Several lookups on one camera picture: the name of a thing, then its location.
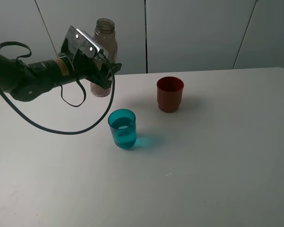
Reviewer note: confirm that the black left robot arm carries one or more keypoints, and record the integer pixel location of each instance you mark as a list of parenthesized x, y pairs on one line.
[(25, 82)]

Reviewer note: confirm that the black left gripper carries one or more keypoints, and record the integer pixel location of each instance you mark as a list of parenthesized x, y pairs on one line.
[(82, 67)]

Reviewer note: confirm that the clear smoky plastic bottle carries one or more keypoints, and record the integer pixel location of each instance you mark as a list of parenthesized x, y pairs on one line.
[(105, 36)]

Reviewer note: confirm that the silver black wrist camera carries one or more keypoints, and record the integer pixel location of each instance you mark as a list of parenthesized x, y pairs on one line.
[(79, 40)]

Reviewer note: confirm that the teal translucent plastic cup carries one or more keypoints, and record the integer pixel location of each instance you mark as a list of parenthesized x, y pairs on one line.
[(122, 123)]

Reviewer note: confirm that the red plastic cup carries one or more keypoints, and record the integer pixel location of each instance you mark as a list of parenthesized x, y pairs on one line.
[(169, 93)]

